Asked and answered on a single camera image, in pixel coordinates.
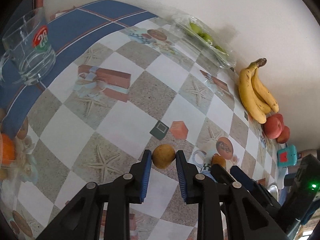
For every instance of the tan round fruit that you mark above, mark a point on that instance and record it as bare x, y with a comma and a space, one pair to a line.
163, 155
218, 159

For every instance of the clear glass mug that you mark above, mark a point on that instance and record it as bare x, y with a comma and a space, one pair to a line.
29, 55

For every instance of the pale red apple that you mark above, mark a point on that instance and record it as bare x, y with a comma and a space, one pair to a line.
272, 127

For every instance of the yellow banana bunch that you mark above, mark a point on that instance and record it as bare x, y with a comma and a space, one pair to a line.
255, 97

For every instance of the round steel tray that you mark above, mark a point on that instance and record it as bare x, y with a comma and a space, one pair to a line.
273, 190

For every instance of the far red apple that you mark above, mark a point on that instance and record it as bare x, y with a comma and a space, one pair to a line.
284, 136

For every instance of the near orange tangerine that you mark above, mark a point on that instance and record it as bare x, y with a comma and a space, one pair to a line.
8, 150

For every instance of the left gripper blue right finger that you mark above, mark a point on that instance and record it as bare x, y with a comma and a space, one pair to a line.
189, 187

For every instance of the middle red apple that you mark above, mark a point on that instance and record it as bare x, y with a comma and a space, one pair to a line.
281, 119

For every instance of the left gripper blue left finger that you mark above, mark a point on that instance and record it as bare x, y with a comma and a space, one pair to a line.
141, 173

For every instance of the teal plastic box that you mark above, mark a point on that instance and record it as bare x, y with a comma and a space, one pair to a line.
287, 156

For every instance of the checkered printed tablecloth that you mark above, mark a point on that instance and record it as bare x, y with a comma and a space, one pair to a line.
123, 82

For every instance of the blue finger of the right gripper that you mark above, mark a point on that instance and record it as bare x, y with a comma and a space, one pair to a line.
248, 183
221, 175

